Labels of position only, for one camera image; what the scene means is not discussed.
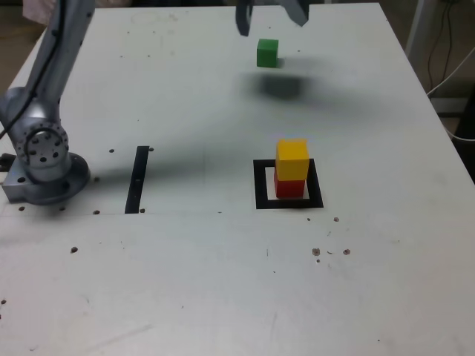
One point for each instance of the pale pink cloth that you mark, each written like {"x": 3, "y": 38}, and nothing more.
{"x": 31, "y": 7}

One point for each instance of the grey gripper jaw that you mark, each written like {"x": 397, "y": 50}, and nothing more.
{"x": 243, "y": 18}
{"x": 298, "y": 11}

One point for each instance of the black tape square outline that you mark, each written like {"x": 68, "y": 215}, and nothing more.
{"x": 289, "y": 204}

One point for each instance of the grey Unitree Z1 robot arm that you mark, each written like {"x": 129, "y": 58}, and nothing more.
{"x": 41, "y": 111}

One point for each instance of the black tape strip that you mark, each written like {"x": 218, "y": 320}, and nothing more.
{"x": 136, "y": 178}

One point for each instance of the red cube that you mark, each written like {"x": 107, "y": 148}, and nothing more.
{"x": 289, "y": 189}

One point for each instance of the grey power strip box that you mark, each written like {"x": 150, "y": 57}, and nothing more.
{"x": 447, "y": 105}

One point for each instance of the green cube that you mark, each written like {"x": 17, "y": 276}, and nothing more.
{"x": 267, "y": 53}

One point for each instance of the white table leg post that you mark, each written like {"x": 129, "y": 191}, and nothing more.
{"x": 415, "y": 29}

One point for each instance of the yellow cube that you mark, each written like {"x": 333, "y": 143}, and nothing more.
{"x": 292, "y": 161}

